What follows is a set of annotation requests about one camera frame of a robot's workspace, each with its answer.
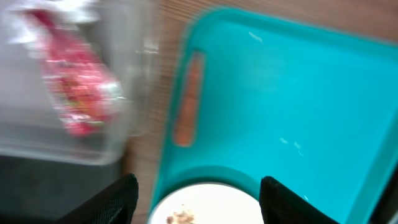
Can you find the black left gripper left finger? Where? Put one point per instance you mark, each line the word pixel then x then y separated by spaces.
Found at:
pixel 115 204

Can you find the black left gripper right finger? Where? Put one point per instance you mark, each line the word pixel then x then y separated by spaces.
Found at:
pixel 280 205

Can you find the red snack wrapper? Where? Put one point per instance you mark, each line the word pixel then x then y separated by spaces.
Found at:
pixel 83 90

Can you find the foil ball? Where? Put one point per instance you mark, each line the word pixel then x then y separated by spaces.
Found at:
pixel 24 20

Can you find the white plate with food scraps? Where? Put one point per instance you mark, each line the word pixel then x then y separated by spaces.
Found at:
pixel 206 204

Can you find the black tray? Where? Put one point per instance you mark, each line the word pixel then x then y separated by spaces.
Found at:
pixel 35 191

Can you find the orange carrot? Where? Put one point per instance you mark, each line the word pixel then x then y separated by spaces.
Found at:
pixel 184 130

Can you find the teal tray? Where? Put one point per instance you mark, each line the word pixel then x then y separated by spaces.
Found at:
pixel 313 108

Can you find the clear plastic bin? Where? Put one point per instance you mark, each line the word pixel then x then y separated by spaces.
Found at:
pixel 125 40

